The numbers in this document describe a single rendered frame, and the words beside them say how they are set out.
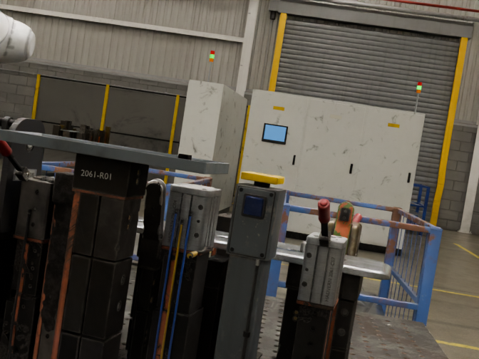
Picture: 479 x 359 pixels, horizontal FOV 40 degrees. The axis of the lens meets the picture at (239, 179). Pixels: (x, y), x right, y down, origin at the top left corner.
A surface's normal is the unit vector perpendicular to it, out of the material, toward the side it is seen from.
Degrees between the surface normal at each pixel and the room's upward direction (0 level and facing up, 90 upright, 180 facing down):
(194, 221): 90
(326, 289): 90
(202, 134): 90
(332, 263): 90
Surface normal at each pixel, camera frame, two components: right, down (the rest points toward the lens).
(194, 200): -0.25, 0.01
